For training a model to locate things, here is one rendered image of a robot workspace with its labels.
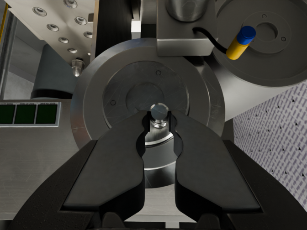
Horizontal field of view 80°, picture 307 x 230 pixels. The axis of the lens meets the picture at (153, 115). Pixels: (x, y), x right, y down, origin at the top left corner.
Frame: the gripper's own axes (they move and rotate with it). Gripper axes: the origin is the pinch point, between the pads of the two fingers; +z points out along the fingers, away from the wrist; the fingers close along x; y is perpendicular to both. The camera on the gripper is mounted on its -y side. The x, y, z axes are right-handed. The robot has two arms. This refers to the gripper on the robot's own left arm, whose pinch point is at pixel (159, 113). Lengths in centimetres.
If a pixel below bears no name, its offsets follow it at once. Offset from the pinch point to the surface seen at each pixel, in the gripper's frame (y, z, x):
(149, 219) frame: 37.8, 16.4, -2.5
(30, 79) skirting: 80, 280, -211
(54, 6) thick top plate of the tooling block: -8.3, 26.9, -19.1
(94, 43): -3.7, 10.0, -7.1
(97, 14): -6.5, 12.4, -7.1
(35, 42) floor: 18, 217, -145
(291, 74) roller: -1.0, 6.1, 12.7
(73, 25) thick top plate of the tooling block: -5.0, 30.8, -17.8
